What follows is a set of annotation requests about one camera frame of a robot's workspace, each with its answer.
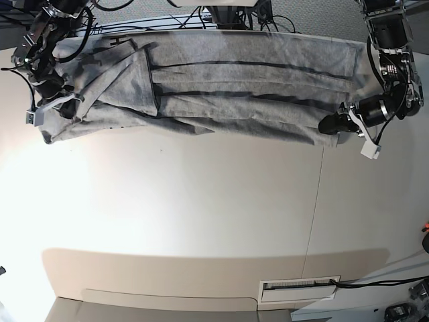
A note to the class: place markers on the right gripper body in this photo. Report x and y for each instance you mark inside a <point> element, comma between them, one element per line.
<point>65,105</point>

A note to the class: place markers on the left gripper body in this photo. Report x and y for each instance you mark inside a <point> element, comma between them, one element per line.
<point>352,118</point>

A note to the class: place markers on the grey T-shirt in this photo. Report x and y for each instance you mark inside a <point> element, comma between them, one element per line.
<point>277,86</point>

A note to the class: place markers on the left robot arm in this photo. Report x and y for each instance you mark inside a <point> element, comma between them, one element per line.
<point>392,62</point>

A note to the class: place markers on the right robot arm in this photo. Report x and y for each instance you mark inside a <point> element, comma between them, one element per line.
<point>34,59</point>

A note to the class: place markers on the orange black object right edge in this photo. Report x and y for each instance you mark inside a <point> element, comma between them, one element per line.
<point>425,227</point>

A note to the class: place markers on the black device bottom right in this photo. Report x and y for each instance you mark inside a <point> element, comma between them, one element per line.
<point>400,312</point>

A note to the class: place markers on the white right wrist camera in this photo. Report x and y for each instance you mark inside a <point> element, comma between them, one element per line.
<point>34,118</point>

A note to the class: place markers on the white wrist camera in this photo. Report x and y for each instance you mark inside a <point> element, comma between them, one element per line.
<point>370,150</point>
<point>34,118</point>

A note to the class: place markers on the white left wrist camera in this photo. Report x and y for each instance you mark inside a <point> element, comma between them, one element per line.
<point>370,150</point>

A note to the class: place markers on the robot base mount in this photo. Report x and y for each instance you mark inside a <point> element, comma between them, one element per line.
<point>233,17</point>

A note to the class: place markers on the white table cable grommet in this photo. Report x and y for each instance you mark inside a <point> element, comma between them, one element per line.
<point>296,290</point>

